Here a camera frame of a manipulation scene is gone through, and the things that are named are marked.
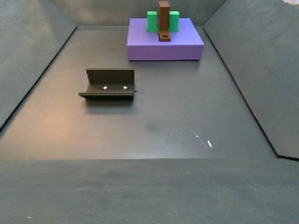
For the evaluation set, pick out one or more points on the purple base board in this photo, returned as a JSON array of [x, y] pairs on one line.
[[146, 48]]

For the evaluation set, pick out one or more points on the green block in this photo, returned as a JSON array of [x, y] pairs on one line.
[[153, 21], [174, 21]]

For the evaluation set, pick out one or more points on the brown upright block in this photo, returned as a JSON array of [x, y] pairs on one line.
[[165, 7]]

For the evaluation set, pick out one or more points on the left green block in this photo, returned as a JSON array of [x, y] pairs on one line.
[[153, 21]]

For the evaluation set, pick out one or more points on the right green block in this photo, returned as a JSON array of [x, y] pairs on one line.
[[174, 21]]

